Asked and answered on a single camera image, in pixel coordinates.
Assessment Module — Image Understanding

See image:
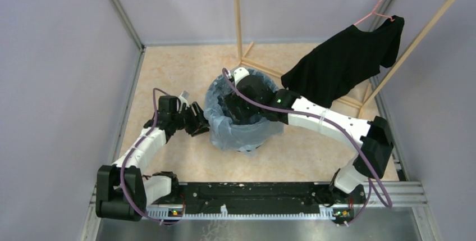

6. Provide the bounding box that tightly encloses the black trash bin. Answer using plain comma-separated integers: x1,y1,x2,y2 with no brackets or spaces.
213,75,268,153

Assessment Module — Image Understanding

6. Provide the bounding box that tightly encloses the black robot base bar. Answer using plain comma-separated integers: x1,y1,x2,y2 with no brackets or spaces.
148,182,365,217

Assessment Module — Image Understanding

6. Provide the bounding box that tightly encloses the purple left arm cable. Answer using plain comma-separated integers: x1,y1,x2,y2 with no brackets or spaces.
120,88,183,226

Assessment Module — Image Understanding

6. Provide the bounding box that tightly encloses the pink clothes hanger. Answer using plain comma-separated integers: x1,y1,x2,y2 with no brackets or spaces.
354,0,395,26

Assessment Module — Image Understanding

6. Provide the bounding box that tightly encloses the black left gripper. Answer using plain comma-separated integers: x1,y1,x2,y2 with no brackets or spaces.
172,101,217,137

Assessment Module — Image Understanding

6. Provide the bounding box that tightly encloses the wooden clothes rack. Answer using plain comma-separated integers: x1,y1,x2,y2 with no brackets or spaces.
234,0,455,110

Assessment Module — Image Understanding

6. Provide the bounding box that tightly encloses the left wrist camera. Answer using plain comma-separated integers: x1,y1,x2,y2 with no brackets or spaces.
178,90,190,112

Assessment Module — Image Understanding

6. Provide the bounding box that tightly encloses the blue plastic trash bag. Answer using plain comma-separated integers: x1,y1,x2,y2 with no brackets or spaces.
203,67,285,156

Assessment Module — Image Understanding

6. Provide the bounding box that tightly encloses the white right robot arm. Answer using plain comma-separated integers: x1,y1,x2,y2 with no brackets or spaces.
222,67,394,203

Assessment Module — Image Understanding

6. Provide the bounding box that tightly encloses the black t-shirt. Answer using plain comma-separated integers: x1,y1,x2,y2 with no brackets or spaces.
281,15,405,108

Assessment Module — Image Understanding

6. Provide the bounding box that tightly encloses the aluminium frame rail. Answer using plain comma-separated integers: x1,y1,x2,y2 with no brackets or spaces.
90,181,427,225

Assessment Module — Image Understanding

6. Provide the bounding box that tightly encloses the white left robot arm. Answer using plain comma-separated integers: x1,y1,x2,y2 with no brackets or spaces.
95,93,209,221

